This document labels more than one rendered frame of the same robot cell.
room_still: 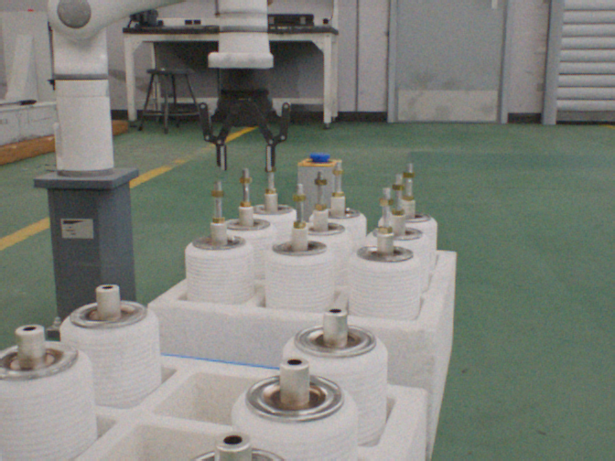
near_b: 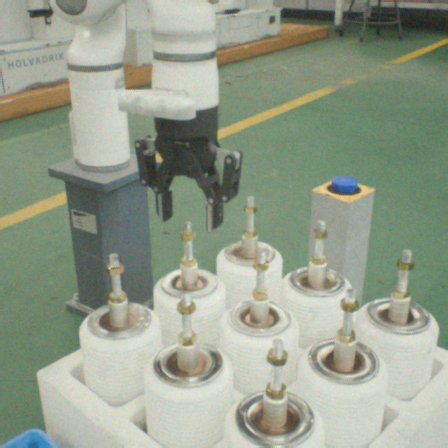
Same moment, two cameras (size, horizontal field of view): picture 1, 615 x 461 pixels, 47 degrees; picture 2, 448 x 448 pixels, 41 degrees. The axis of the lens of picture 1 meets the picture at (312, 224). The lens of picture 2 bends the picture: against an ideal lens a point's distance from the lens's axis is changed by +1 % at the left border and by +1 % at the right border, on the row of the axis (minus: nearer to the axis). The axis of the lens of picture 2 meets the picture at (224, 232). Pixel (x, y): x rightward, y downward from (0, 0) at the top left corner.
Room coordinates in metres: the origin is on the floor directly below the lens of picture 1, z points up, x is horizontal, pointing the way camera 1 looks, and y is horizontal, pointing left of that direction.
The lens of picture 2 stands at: (0.51, -0.26, 0.65)
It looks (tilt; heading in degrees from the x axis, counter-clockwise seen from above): 26 degrees down; 28
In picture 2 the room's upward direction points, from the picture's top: straight up
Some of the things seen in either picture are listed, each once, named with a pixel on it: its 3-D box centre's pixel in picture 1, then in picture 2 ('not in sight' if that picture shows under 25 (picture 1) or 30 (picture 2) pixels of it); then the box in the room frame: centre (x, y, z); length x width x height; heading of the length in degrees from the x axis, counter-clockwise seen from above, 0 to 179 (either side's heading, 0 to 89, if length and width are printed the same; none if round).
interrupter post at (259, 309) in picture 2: (320, 220); (259, 309); (1.06, -0.01, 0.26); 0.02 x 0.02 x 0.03
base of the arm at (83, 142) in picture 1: (85, 126); (100, 117); (1.31, 0.42, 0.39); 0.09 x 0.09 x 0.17; 84
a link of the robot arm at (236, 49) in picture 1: (242, 47); (176, 78); (1.07, 0.10, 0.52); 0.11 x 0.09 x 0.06; 1
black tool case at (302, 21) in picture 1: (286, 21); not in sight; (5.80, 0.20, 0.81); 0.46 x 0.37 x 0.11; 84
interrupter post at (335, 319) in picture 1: (335, 327); not in sight; (0.61, -0.02, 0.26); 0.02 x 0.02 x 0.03
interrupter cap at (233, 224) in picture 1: (246, 225); (189, 283); (1.09, 0.10, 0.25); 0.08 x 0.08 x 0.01
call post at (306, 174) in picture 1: (318, 241); (335, 277); (1.36, -0.01, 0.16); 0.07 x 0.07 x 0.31; 75
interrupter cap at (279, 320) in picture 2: (320, 229); (259, 318); (1.06, -0.01, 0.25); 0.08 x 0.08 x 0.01
